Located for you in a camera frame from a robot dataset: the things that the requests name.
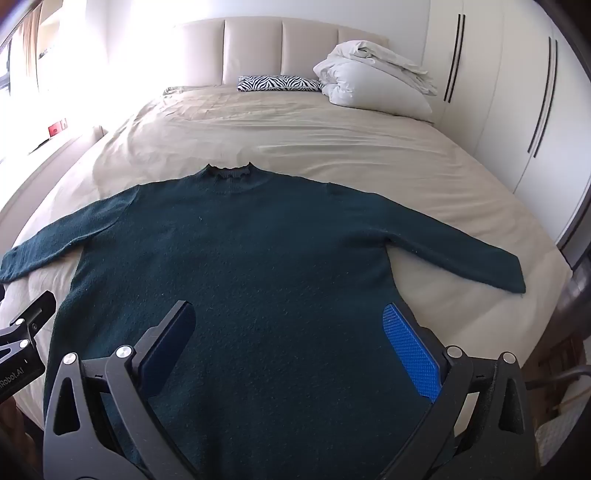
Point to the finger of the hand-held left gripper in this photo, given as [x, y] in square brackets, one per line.
[32, 311]

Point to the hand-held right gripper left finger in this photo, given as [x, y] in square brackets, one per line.
[170, 344]

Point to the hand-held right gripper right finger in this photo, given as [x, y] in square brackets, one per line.
[411, 355]

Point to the dark green knit sweater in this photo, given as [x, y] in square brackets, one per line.
[258, 258]

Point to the white window ledge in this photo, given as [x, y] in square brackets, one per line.
[55, 157]

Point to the grey chair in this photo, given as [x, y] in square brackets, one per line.
[570, 376]

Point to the small red object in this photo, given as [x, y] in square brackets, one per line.
[56, 129]

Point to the bed with beige sheet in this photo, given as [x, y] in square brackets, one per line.
[300, 134]

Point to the folded white duvet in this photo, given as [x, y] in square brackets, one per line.
[369, 78]

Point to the zebra print pillow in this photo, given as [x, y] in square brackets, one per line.
[279, 83]

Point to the beige padded headboard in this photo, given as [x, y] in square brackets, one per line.
[254, 50]

